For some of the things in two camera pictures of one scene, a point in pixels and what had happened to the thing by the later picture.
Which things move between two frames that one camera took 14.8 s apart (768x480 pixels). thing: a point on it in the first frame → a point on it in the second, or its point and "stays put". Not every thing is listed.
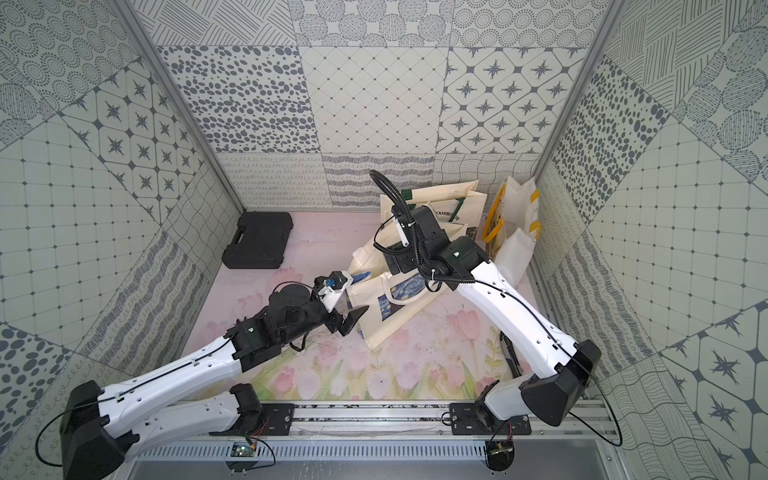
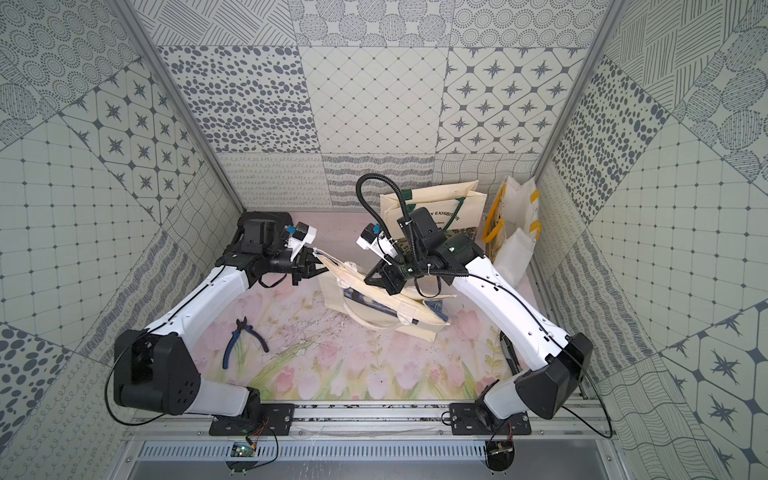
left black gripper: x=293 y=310 → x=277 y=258
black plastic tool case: x=260 y=241 stays put
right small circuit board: x=500 y=455 stays put
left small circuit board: x=242 y=450 stays put
